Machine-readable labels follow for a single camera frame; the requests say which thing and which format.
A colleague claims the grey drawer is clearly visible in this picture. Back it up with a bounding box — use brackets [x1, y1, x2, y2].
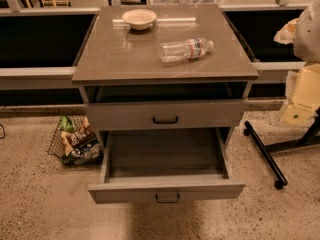
[88, 128, 245, 204]
[84, 100, 245, 131]

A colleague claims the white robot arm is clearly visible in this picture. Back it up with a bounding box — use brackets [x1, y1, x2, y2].
[274, 0, 320, 126]

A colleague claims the grey drawer cabinet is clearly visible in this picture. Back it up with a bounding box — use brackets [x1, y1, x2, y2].
[72, 5, 258, 139]

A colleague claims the clear plastic water bottle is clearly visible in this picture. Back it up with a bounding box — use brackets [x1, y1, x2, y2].
[159, 37, 214, 63]

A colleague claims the beige bowl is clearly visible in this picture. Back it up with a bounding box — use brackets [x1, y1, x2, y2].
[122, 9, 157, 31]

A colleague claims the grey metal railing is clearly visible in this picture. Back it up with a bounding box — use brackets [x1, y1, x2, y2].
[0, 0, 313, 90]

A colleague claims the black wheeled stand base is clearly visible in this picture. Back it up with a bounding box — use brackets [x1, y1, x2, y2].
[243, 109, 320, 190]

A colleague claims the wire basket with snacks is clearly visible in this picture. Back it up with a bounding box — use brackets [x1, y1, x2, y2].
[48, 115, 103, 166]

